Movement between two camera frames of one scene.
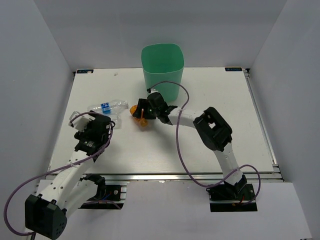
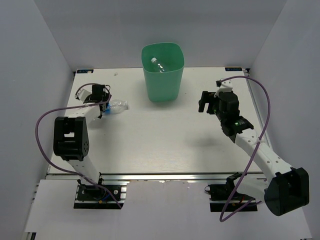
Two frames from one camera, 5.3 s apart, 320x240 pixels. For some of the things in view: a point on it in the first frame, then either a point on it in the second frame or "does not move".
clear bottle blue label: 109,108 does not move
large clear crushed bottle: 117,118 to 161,69
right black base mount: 232,198 does not move
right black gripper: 142,104 to 207,98
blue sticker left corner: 84,71 does not move
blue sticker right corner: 233,69 does not move
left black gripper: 80,134 to 107,98
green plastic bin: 163,62 does not move
